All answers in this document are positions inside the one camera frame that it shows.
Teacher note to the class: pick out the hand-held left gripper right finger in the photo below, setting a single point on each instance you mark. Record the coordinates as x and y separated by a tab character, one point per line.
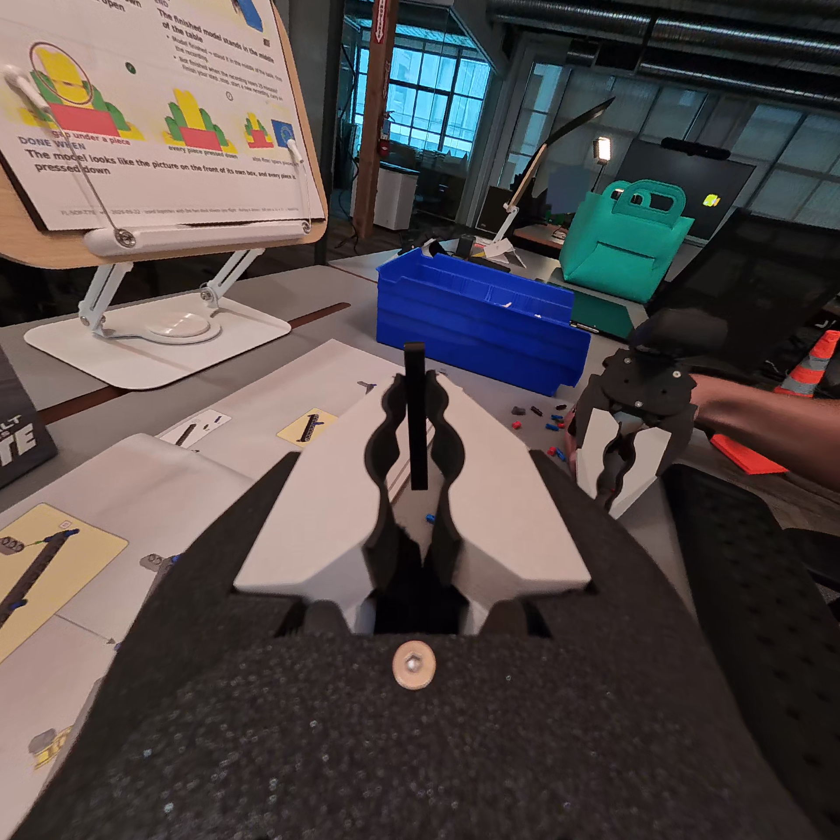
518	518

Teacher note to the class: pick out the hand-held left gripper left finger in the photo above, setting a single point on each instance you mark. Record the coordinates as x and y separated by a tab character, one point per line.
315	518

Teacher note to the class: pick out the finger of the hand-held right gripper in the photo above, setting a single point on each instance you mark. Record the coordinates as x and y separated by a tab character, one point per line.
594	453
646	459

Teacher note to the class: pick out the black lego beam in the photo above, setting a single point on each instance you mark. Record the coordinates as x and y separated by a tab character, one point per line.
415	420

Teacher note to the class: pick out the person's right forearm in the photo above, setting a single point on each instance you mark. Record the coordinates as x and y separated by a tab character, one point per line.
754	413

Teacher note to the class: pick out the scattered small lego pieces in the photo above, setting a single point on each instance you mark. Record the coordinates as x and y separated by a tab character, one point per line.
554	423

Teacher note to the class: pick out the lego set box yellow car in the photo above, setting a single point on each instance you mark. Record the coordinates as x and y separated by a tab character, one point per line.
19	426

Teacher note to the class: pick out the person's right hand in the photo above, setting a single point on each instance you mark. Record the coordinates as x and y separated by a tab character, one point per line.
571	459

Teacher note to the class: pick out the dark green box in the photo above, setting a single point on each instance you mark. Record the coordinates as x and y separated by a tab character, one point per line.
590	308

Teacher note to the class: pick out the teal felt bag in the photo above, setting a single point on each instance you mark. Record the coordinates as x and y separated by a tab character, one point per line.
623	249

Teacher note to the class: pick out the open instruction booklet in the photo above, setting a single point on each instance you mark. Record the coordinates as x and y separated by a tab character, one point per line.
164	472

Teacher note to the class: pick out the orange traffic cone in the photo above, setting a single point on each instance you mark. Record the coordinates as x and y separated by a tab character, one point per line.
810	367

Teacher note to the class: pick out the black dimpled mat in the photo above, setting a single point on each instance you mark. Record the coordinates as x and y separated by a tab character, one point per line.
754	590

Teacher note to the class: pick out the blue plastic bin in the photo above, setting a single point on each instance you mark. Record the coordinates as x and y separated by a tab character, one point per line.
472	315

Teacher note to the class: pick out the white desk stand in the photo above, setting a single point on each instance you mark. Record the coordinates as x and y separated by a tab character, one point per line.
508	216

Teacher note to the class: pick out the small LED panel light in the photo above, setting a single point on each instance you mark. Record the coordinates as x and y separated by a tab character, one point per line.
602	149

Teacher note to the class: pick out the white cabinet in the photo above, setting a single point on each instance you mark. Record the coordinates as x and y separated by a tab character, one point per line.
387	197

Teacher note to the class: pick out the red fire extinguisher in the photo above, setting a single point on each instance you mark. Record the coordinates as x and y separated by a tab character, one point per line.
384	141

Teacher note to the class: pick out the printed instruction sheet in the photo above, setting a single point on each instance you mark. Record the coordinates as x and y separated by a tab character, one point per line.
164	131

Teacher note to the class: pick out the large black wall screen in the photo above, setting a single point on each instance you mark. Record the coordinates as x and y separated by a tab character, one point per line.
689	190

